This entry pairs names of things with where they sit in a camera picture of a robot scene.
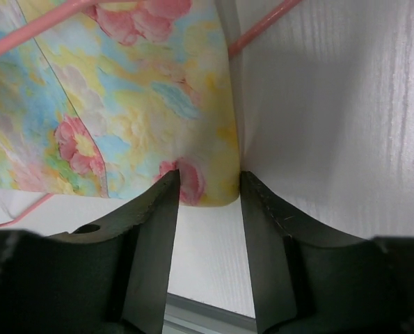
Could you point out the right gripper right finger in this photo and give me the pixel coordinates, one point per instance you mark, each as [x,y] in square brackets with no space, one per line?
[307,277]

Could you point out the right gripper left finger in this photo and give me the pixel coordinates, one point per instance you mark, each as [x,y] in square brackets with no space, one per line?
[108,276]

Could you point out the floral pastel skirt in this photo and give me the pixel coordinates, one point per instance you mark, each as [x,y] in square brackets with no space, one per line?
[123,104]

